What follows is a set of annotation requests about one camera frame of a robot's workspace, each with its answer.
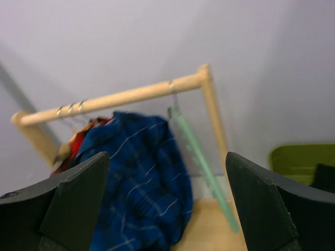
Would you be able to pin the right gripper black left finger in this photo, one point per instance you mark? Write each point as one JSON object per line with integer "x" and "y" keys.
{"x": 58, "y": 213}

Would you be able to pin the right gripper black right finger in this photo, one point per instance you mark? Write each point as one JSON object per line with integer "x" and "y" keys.
{"x": 278, "y": 213}

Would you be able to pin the blue plaid shirt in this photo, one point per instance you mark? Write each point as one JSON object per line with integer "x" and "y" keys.
{"x": 148, "y": 198}

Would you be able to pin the mint green hanger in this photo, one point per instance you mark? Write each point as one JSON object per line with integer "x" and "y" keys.
{"x": 191, "y": 143}

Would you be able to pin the red black plaid shirt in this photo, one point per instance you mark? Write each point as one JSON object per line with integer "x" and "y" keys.
{"x": 77, "y": 140}

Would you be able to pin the green plastic basket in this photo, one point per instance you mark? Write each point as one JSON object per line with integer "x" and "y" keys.
{"x": 299, "y": 161}

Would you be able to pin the wooden clothes rack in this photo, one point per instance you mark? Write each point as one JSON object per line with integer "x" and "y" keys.
{"x": 208, "y": 229}

